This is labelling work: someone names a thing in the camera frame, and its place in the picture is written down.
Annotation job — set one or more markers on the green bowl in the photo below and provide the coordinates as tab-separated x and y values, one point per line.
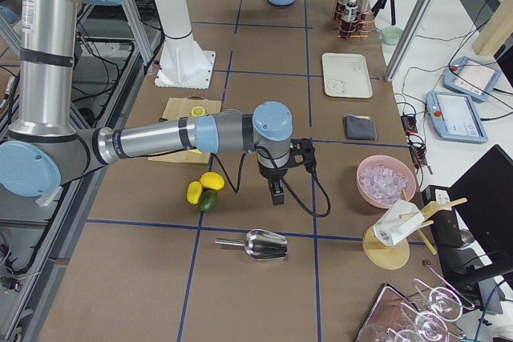
391	35

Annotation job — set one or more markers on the lemon half slice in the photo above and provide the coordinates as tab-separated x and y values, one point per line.
198	111

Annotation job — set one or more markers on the copper wire bottle rack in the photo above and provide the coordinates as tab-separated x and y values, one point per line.
360	28

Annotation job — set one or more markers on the grey folded cloth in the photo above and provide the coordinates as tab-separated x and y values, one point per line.
359	128

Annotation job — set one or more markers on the wine glass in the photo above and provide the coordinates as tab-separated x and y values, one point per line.
445	302

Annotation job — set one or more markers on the round yellow lemon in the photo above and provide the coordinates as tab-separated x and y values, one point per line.
212	180

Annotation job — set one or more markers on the green lime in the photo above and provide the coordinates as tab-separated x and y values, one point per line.
208	200

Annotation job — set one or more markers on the bamboo cutting board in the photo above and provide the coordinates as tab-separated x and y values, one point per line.
181	107

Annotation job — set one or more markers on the white carton cup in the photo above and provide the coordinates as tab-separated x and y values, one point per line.
399	221

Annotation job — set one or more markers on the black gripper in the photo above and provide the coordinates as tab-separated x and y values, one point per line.
271	174

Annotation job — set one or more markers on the yellow sponge cloth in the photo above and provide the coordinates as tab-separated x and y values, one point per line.
362	117

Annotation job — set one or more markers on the blue teach pendant far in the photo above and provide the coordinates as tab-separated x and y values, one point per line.
470	77

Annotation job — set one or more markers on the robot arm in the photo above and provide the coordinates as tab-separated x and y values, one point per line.
43	151

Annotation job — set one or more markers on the oval yellow lemon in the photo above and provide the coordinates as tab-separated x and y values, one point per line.
194	192

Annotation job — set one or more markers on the blue teach pendant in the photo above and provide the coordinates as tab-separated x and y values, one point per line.
454	117
470	77

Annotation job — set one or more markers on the blue teach pendant near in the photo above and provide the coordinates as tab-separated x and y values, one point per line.
454	117

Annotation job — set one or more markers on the aluminium frame post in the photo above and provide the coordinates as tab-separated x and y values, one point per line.
407	38

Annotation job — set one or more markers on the steel ice scoop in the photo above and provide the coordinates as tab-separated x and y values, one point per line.
260	245

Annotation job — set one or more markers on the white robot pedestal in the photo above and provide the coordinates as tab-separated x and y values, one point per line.
183	63

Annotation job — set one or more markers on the dark drink bottle right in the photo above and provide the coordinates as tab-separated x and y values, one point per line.
362	6

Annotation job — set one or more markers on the black monitor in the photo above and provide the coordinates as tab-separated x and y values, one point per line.
487	213

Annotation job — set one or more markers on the wooden cup stand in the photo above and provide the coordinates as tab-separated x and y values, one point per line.
395	257

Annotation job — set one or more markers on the dark drink bottle left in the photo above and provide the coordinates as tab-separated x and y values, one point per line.
350	13

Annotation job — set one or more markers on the pink ice bowl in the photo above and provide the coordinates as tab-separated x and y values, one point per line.
382	180

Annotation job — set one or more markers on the cream bear tray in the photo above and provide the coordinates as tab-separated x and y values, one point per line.
346	76

